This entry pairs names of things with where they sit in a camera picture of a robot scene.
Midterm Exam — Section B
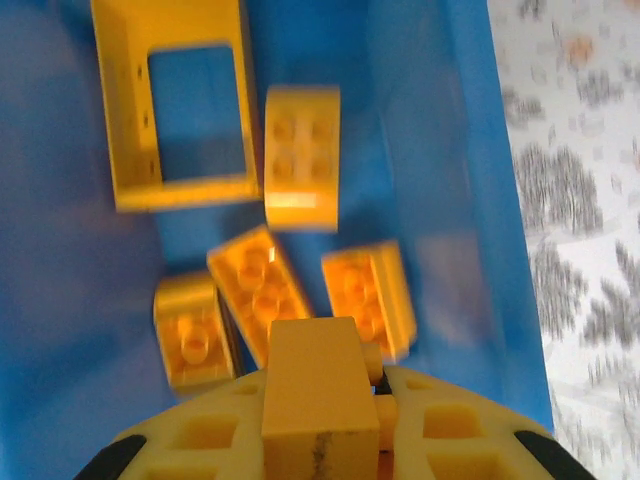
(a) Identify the long orange lego brick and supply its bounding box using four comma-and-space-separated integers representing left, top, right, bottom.
206, 224, 317, 369

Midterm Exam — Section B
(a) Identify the small yellow lego brick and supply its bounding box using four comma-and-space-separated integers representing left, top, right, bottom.
153, 273, 239, 397

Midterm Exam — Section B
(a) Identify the tall yellow lego brick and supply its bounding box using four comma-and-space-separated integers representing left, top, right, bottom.
263, 84, 342, 234

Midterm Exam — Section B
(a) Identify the yellow lego window frame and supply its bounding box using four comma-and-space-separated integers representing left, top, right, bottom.
89, 0, 264, 214

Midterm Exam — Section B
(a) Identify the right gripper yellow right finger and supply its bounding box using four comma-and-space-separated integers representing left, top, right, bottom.
382, 366, 594, 480

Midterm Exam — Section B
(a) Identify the floral tablecloth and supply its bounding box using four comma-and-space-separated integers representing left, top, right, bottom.
487, 0, 640, 480

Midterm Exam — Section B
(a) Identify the blue plastic bin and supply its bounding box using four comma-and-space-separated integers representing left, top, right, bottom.
0, 0, 554, 480

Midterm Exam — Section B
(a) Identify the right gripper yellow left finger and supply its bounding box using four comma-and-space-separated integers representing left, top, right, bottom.
74, 368, 269, 480

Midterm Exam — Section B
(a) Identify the plain yellow lego block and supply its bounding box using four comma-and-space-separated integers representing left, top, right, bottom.
260, 316, 399, 480

